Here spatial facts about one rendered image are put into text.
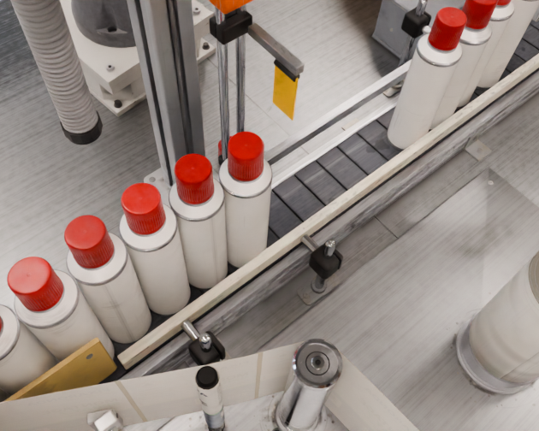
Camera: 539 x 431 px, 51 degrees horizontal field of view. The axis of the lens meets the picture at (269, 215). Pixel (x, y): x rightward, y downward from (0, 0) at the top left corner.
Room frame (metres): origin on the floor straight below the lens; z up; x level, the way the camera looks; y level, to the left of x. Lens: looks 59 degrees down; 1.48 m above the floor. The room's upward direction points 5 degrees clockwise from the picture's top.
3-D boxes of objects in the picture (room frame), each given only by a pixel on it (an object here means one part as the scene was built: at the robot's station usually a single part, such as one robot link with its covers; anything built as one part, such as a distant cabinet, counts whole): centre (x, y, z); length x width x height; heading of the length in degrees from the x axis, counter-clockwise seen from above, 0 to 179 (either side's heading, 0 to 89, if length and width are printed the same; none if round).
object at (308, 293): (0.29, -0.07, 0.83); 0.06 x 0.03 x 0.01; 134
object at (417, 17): (0.64, -0.20, 0.91); 0.07 x 0.03 x 0.16; 44
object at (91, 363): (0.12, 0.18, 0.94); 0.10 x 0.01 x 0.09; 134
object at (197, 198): (0.28, 0.07, 0.98); 0.05 x 0.05 x 0.20
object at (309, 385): (0.13, -0.05, 0.97); 0.05 x 0.05 x 0.19
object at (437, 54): (0.51, -0.18, 0.98); 0.05 x 0.05 x 0.20
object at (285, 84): (0.37, 0.00, 1.09); 0.03 x 0.01 x 0.06; 44
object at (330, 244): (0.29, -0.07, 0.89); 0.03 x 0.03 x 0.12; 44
